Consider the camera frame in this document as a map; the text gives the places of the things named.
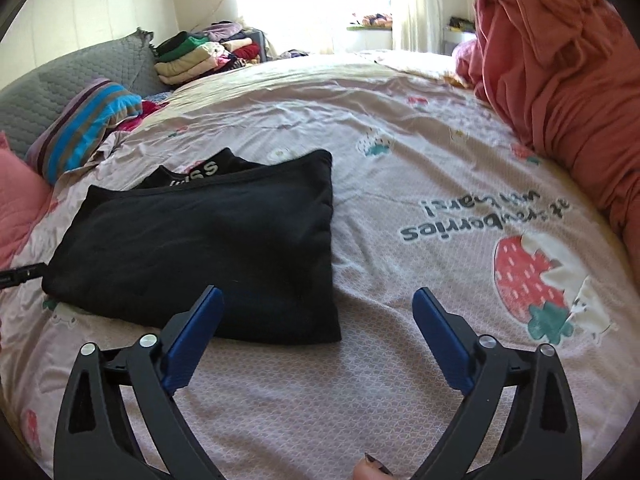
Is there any white curtain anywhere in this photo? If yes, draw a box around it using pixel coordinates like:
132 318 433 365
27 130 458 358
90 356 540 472
390 0 482 57

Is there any black sweater with orange cuffs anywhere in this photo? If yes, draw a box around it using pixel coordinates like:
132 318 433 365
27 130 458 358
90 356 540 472
41 147 343 346

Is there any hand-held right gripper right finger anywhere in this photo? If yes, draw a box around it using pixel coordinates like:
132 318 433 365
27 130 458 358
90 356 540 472
411 287 584 480

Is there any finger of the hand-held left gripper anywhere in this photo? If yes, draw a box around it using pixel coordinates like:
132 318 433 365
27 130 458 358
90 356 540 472
0 261 47 290

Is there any pink quilted pillow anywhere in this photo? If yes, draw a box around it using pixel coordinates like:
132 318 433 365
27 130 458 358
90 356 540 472
0 130 54 272

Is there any magenta crumpled cloth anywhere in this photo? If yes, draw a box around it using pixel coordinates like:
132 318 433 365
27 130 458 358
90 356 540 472
119 100 168 134

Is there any pile of folded clothes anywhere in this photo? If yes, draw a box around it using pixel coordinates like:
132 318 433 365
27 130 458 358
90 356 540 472
152 21 269 87

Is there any striped pillow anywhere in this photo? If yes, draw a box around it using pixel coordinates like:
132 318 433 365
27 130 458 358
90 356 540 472
25 77 144 186

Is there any strawberry-print blanket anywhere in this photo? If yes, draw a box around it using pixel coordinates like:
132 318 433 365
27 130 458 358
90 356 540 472
0 50 637 480

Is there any grey quilted headboard cover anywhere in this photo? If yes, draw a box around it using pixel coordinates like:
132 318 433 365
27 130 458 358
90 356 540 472
0 29 162 161

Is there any colourful cloth on windowsill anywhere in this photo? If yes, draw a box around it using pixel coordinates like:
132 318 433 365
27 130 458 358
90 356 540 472
349 10 397 32

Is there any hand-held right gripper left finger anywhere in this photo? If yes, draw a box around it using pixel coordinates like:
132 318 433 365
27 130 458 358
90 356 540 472
52 285 225 480

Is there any pink crumpled cloth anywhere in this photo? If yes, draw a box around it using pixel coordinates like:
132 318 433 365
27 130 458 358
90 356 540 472
451 0 640 263

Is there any person's right hand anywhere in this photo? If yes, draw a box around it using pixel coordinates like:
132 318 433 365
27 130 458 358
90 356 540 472
352 452 397 480

